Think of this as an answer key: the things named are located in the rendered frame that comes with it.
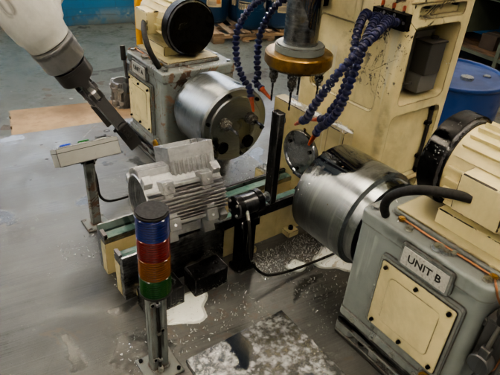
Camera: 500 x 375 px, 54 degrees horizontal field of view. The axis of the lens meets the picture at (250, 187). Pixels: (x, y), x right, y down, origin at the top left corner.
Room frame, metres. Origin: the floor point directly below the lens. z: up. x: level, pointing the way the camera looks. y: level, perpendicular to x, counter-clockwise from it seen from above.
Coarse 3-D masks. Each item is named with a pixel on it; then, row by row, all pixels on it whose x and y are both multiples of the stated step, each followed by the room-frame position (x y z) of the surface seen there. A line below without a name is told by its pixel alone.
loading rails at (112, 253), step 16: (256, 176) 1.30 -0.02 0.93; (288, 176) 1.33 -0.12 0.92; (240, 192) 1.22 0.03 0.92; (288, 192) 1.24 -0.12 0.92; (272, 208) 1.16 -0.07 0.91; (288, 208) 1.20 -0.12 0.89; (112, 224) 1.00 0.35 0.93; (128, 224) 1.02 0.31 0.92; (224, 224) 1.04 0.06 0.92; (272, 224) 1.16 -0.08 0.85; (288, 224) 1.20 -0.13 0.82; (112, 240) 0.96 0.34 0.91; (128, 240) 0.99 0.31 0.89; (192, 240) 0.98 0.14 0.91; (208, 240) 1.01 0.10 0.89; (224, 240) 1.05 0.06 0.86; (256, 240) 1.13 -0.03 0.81; (112, 256) 0.96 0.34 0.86; (128, 256) 0.88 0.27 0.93; (176, 256) 0.95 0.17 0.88; (192, 256) 0.98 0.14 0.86; (208, 256) 1.01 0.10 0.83; (224, 256) 1.06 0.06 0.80; (112, 272) 0.96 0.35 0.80; (128, 272) 0.87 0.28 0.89; (176, 272) 0.95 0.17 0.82; (128, 288) 0.87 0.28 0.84
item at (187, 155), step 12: (168, 144) 1.12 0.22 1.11; (180, 144) 1.14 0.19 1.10; (192, 144) 1.06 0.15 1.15; (204, 144) 1.08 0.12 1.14; (156, 156) 1.08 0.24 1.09; (168, 156) 1.02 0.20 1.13; (180, 156) 1.03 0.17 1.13; (192, 156) 1.05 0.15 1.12; (204, 156) 1.06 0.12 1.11; (180, 168) 1.02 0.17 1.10; (192, 168) 1.04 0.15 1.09; (204, 168) 1.05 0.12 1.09
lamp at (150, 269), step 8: (144, 264) 0.65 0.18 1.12; (152, 264) 0.65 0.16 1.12; (160, 264) 0.65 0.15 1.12; (168, 264) 0.67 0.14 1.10; (144, 272) 0.65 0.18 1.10; (152, 272) 0.65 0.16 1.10; (160, 272) 0.65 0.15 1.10; (168, 272) 0.67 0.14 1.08; (144, 280) 0.65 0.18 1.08; (152, 280) 0.65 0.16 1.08; (160, 280) 0.65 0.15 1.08
